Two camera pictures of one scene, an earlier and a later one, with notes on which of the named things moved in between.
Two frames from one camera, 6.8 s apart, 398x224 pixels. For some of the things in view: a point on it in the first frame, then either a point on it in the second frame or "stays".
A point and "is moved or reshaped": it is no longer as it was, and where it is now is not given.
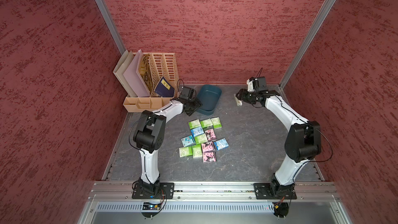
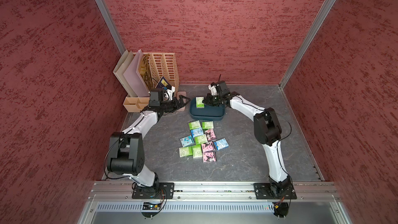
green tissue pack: x=200 y=139 stays
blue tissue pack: x=197 y=131 stays
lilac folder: x=133 y=79 stays
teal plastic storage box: x=209 y=95 is moved or reshaped
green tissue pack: x=216 y=123 is moved or reshaped
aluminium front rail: x=212 y=191 stays
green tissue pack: x=197 y=151 stays
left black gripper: x=197 y=104 to x=180 y=102
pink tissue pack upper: x=210 y=135 stays
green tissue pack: x=194 y=124 stays
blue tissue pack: x=187 y=141 stays
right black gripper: x=242 y=95 to x=208 y=98
